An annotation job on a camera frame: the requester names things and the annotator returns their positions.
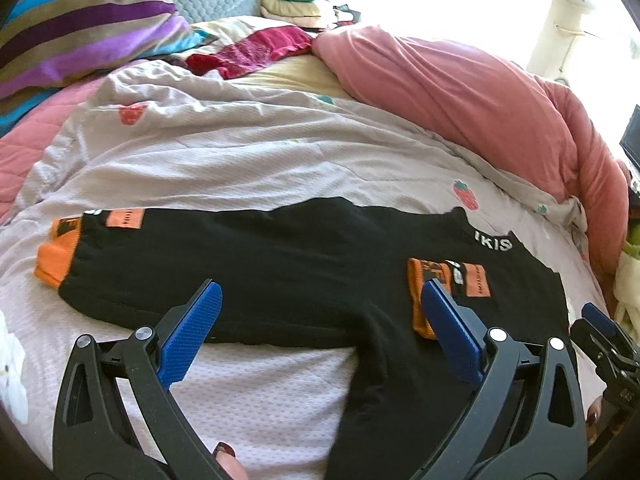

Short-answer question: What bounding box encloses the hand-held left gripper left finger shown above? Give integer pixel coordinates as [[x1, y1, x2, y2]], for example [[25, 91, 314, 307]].
[[52, 280, 236, 480]]

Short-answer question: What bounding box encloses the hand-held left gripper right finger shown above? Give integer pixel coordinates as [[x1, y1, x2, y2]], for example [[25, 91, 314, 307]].
[[420, 277, 588, 480]]

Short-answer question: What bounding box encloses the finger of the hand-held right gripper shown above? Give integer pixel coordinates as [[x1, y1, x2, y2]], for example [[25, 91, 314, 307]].
[[581, 302, 640, 356], [570, 319, 626, 378]]

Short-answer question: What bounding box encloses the black top with orange cuffs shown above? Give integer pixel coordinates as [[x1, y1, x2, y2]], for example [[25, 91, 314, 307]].
[[34, 196, 582, 480]]

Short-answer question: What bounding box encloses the person's right hand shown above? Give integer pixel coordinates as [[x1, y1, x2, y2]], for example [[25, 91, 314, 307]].
[[584, 394, 613, 448]]

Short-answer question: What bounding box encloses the person's left hand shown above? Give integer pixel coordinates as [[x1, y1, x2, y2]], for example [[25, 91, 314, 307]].
[[212, 441, 249, 480]]

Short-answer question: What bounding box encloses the dark screen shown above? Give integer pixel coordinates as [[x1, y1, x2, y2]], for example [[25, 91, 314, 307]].
[[619, 105, 640, 168]]

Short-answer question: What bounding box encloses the light printed blanket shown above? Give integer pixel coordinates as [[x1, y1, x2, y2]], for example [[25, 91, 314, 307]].
[[0, 57, 608, 480]]

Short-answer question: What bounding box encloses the pink comforter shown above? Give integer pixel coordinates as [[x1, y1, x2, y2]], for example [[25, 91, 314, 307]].
[[311, 24, 632, 306]]

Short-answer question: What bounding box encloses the pink quilted sheet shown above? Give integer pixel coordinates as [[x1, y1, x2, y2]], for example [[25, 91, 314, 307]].
[[0, 76, 113, 213]]

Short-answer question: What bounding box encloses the beige sheet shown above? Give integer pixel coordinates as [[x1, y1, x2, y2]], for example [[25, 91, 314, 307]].
[[235, 52, 353, 97]]

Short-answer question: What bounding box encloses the red cloth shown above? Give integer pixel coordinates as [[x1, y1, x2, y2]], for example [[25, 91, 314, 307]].
[[186, 25, 314, 81]]

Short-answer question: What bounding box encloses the striped pillow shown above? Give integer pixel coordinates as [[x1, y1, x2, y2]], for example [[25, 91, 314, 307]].
[[0, 0, 211, 136]]

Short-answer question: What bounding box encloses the cream folded garment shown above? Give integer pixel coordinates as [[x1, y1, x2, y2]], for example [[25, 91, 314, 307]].
[[259, 0, 343, 30]]

